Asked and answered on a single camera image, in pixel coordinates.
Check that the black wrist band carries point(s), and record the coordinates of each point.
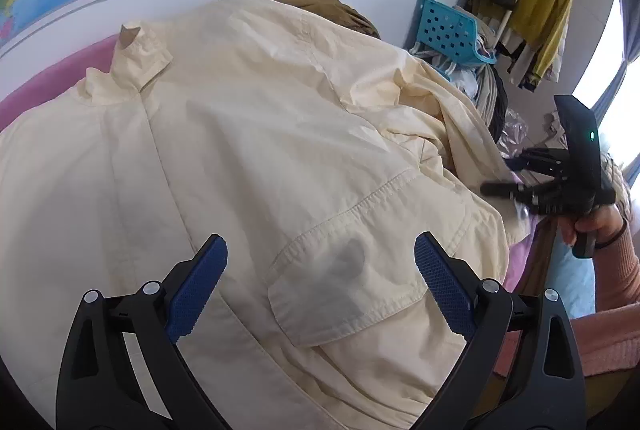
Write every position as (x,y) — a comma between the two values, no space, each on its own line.
(612,240)

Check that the blue plastic basket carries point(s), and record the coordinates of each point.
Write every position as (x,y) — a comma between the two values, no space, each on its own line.
(445,28)

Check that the olive brown garment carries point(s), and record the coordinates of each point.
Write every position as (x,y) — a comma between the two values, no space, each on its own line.
(340,8)

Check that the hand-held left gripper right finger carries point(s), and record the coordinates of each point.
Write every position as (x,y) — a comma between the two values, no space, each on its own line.
(445,290)

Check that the cream yellow shirt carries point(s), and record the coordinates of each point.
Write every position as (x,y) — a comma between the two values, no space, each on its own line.
(250,135)

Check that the person's right hand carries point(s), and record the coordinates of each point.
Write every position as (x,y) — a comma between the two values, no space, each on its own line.
(602,225)

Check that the light blue cloth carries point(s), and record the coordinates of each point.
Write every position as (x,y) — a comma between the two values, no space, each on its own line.
(570,280)

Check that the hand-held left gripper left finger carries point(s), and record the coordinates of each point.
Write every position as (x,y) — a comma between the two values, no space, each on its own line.
(197,290)

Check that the clear plastic bag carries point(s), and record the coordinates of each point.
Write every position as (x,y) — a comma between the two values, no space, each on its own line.
(515,130)

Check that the grey blue curtain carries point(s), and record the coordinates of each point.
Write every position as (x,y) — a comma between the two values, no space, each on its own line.
(631,10)

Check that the pile of mixed clothes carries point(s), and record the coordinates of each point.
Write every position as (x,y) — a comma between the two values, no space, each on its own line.
(480,85)

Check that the person's right forearm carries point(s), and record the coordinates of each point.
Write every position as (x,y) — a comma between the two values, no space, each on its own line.
(620,290)

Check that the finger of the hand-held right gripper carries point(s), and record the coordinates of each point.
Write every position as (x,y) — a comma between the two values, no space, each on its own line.
(542,159)
(505,188)

